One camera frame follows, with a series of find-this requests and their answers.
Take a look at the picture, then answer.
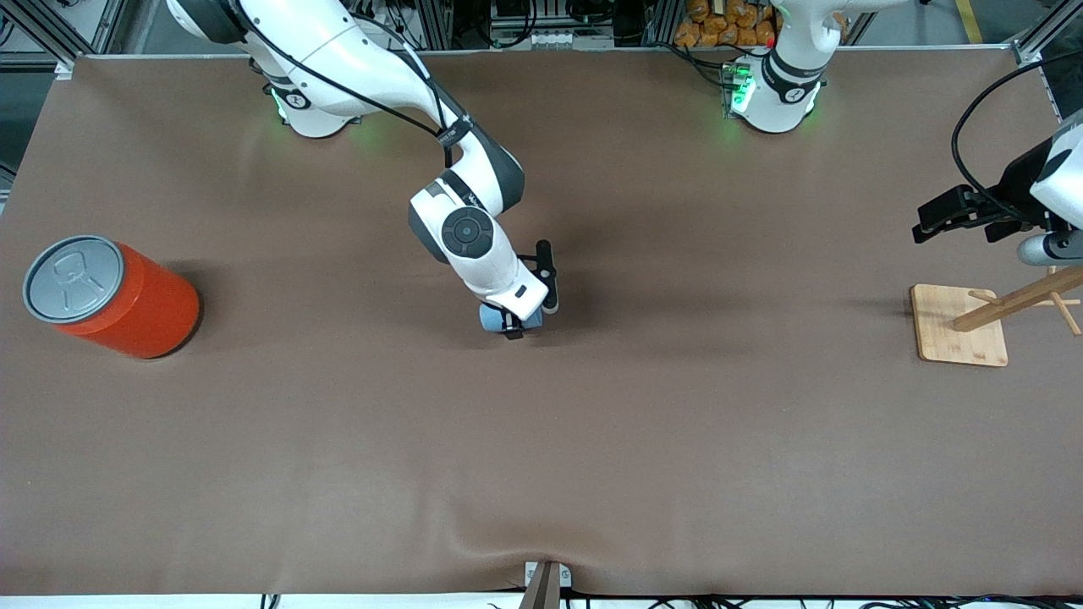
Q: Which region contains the orange can with silver lid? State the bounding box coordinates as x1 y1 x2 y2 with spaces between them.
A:
22 234 202 360

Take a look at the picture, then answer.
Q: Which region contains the white power strip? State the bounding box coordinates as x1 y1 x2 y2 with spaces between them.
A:
489 28 617 50

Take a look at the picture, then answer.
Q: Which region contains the wooden mug tree stand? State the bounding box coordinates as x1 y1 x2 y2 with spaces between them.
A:
910 264 1083 368

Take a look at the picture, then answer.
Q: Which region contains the aluminium frame post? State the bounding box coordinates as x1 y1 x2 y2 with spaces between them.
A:
1011 0 1083 67
0 0 129 79

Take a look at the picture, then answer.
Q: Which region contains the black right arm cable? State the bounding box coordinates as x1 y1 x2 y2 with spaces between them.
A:
230 0 475 170

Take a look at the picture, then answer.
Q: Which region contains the bag of orange snacks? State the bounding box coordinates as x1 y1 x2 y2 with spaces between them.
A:
673 0 781 49

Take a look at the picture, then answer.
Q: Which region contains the brown table cover mat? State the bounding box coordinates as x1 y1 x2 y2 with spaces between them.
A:
0 49 1083 597

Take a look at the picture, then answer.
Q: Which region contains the light blue plastic cup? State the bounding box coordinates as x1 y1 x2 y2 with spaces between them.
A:
479 304 543 333

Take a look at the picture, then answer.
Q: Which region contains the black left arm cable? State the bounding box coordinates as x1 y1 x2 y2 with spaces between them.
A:
951 51 1083 222

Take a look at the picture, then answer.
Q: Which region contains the metal table edge clamp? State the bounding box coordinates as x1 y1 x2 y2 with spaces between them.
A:
523 560 573 609

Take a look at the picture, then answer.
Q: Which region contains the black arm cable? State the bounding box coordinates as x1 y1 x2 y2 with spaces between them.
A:
951 51 1083 222
230 0 475 170

